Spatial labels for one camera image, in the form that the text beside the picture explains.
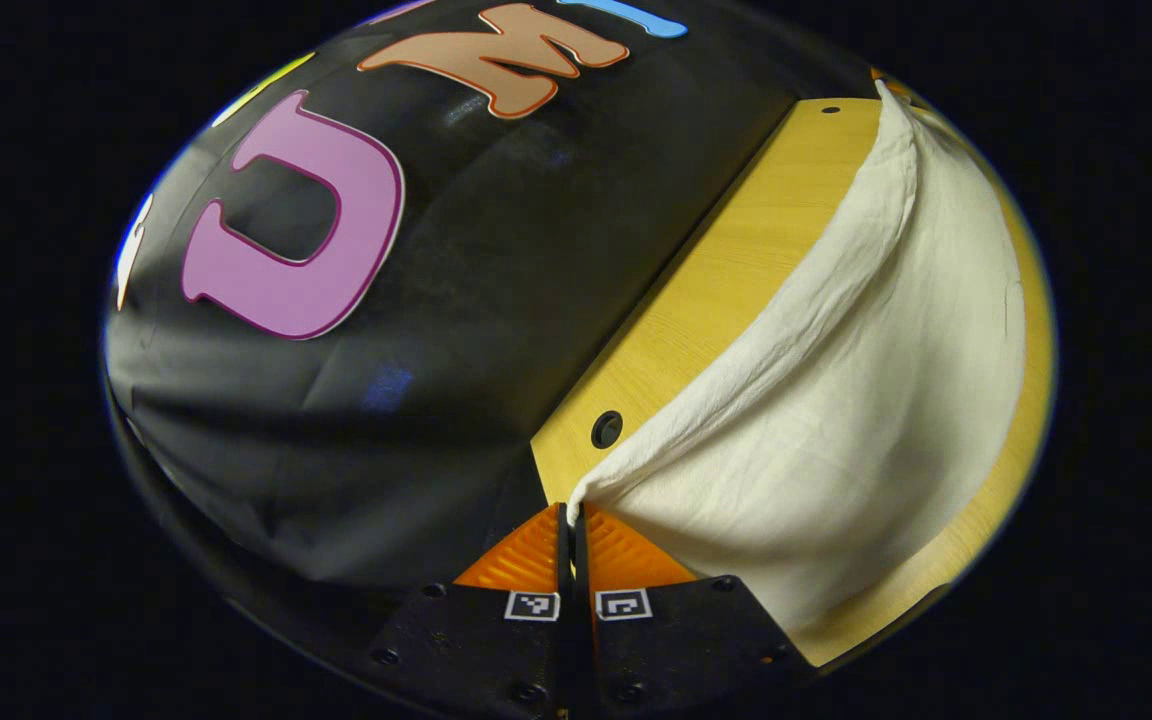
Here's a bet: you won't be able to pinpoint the black backdrop cloth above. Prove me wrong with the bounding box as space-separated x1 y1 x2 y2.
101 0 877 621

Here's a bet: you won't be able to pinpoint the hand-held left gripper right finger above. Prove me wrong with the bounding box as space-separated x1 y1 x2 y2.
574 502 817 720

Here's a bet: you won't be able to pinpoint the white jeans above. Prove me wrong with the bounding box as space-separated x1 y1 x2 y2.
566 80 1027 633

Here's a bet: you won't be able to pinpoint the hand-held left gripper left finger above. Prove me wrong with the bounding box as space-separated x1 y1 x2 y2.
366 503 577 720

